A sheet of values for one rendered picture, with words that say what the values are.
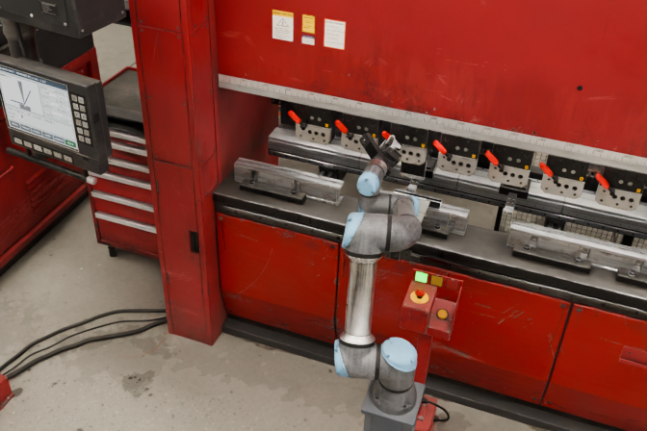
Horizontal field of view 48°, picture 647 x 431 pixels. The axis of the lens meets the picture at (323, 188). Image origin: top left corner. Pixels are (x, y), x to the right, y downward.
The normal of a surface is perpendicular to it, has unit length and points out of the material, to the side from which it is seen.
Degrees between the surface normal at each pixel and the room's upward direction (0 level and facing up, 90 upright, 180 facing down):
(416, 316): 90
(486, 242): 0
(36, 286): 0
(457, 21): 90
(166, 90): 90
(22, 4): 90
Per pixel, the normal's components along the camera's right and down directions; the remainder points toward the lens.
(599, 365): -0.34, 0.52
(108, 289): 0.04, -0.83
